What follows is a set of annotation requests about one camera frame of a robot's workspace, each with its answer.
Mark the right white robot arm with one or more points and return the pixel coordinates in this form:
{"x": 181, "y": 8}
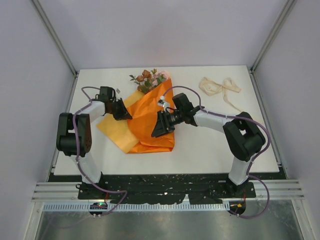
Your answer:
{"x": 244, "y": 138}

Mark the fake flower bouquet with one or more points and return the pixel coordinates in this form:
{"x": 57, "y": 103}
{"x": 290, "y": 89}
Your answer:
{"x": 149, "y": 79}

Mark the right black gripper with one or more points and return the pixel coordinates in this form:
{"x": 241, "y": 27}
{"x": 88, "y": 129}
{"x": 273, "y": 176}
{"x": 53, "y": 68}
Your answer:
{"x": 163, "y": 126}

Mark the left aluminium corner post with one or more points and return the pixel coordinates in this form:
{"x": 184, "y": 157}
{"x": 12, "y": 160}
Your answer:
{"x": 53, "y": 34}

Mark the white slotted cable duct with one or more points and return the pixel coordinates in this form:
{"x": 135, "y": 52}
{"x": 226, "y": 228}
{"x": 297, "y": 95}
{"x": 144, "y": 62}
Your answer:
{"x": 91, "y": 206}

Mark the aluminium corner post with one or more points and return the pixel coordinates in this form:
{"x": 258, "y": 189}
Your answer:
{"x": 53, "y": 34}
{"x": 277, "y": 26}

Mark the aluminium frame rail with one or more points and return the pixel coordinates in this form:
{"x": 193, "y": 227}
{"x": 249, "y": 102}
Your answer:
{"x": 287, "y": 189}

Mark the orange wrapping paper sheet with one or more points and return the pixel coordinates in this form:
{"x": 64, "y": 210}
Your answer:
{"x": 133, "y": 136}

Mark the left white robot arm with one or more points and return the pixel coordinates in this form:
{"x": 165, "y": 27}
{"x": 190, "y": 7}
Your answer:
{"x": 74, "y": 135}

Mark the right aluminium corner post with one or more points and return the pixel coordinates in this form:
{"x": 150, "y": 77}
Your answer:
{"x": 277, "y": 26}

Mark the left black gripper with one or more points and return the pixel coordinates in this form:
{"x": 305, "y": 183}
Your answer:
{"x": 124, "y": 114}

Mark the cream ribbon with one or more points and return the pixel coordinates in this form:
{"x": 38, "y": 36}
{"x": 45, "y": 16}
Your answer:
{"x": 211, "y": 88}

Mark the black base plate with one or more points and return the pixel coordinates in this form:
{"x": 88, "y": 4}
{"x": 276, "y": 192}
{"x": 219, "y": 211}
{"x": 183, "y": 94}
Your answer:
{"x": 169, "y": 189}

